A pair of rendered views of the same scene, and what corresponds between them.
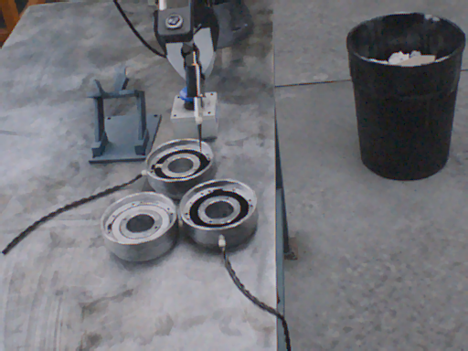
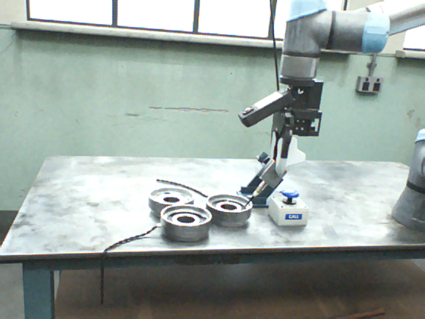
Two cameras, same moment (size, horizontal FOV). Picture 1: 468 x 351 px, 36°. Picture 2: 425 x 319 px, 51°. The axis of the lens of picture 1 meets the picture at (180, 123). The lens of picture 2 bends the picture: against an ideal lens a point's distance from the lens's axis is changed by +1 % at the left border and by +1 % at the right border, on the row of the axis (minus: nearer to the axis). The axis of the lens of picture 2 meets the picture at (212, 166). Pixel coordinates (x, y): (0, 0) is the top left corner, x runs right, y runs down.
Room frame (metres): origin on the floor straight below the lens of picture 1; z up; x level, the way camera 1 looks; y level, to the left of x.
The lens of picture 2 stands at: (0.45, -0.82, 1.23)
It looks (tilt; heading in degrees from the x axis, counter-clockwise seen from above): 18 degrees down; 65
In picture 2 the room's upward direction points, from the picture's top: 5 degrees clockwise
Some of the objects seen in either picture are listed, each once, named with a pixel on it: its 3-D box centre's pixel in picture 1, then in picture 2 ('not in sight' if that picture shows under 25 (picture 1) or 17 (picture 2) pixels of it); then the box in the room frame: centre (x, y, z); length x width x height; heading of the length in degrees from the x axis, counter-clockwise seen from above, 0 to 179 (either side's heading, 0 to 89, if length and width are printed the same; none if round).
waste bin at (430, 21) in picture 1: (404, 99); not in sight; (1.85, -0.69, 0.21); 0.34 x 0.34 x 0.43
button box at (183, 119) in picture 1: (196, 113); (290, 210); (1.02, -0.03, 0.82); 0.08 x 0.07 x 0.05; 168
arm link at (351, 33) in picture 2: not in sight; (354, 32); (1.08, -0.08, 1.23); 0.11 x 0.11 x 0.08; 59
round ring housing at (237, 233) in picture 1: (219, 214); (185, 222); (0.76, -0.03, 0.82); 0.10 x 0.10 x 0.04
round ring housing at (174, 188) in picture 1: (181, 169); (228, 210); (0.88, 0.01, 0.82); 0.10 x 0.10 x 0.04
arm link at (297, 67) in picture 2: not in sight; (297, 67); (0.98, -0.04, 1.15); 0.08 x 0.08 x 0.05
